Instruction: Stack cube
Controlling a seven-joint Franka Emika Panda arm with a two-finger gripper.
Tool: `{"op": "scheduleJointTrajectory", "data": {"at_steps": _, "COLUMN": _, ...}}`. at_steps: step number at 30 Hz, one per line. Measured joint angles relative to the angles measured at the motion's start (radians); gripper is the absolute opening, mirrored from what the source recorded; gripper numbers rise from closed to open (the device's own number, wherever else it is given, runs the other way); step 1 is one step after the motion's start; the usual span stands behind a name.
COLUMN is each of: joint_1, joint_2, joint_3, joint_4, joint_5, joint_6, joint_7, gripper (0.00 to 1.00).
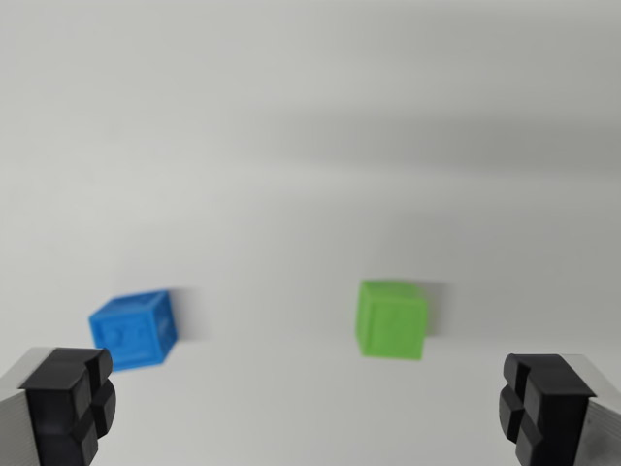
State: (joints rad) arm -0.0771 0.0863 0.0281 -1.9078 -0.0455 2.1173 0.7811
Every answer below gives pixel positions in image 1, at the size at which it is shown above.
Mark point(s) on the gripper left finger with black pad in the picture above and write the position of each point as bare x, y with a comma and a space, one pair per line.
58, 408

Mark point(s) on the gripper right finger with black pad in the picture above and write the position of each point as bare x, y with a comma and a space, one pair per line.
553, 408

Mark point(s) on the blue embossed rubber cube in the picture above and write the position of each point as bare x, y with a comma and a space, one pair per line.
133, 330

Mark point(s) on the green embossed rubber cube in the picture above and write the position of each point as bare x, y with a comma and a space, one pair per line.
390, 320

